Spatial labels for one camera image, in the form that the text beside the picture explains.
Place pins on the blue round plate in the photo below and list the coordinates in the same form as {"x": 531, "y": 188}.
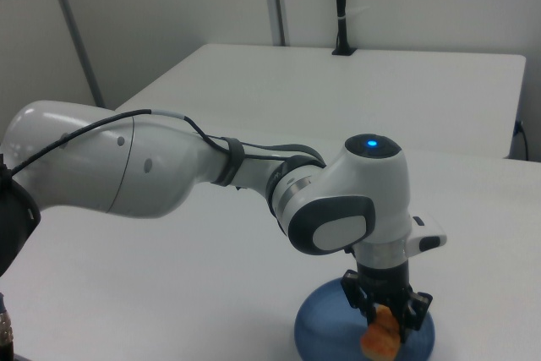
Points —
{"x": 325, "y": 327}

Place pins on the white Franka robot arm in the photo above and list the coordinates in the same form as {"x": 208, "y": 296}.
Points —
{"x": 127, "y": 166}

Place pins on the orange glazed bread roll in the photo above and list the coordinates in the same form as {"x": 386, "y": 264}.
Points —
{"x": 380, "y": 335}

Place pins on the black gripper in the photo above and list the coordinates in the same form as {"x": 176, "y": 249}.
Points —
{"x": 382, "y": 280}

